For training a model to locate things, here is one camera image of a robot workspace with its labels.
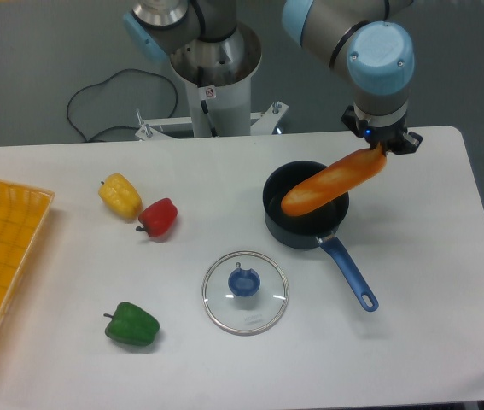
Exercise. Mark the green bell pepper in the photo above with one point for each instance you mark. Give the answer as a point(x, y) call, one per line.
point(131, 325)

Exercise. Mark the dark pot with blue handle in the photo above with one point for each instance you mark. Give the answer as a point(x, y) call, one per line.
point(316, 229)

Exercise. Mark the red bell pepper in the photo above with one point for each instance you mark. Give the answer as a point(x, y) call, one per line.
point(158, 218)

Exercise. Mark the yellow bell pepper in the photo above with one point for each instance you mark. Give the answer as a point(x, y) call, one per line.
point(120, 196)

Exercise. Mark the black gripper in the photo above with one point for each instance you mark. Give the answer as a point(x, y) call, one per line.
point(387, 130)

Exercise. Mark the long orange baguette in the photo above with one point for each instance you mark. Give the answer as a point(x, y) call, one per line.
point(335, 180)

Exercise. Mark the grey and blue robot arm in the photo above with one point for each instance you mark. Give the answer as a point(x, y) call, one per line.
point(355, 39)

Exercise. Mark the glass lid with blue knob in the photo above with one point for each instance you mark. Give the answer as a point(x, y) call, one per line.
point(245, 293)

